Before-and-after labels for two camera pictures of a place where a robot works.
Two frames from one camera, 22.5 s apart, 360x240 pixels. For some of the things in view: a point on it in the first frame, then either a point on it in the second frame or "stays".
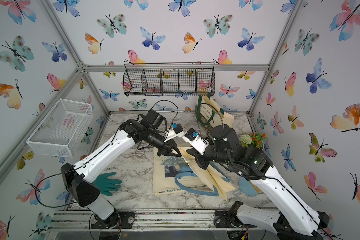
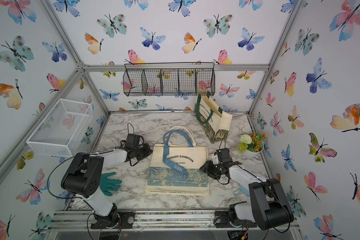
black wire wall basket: (164, 79) stays
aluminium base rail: (81, 220) stays
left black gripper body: (156, 140) to (136, 151)
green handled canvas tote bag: (209, 115) stays
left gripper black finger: (166, 150) to (144, 151)
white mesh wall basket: (61, 131) stays
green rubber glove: (105, 185) stays
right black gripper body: (213, 156) to (217, 168)
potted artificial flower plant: (256, 140) stays
